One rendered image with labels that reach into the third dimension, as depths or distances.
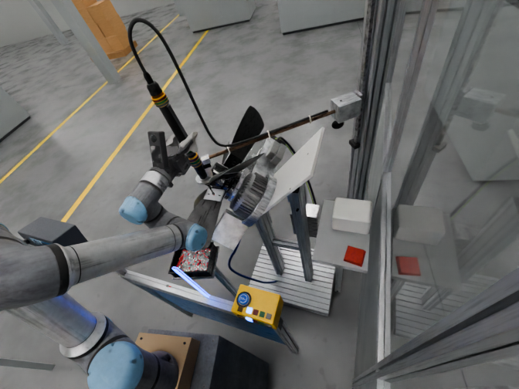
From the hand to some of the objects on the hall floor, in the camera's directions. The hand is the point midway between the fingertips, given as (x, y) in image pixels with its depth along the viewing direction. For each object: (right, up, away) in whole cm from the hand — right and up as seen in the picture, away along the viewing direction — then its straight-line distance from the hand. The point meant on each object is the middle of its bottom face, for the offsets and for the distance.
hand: (185, 132), depth 85 cm
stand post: (+66, -90, +107) cm, 155 cm away
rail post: (+50, -128, +80) cm, 159 cm away
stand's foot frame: (+54, -88, +112) cm, 152 cm away
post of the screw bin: (+15, -109, +105) cm, 152 cm away
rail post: (-29, -119, +110) cm, 164 cm away
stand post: (+45, -88, +115) cm, 151 cm away
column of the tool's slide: (+98, -72, +114) cm, 166 cm away
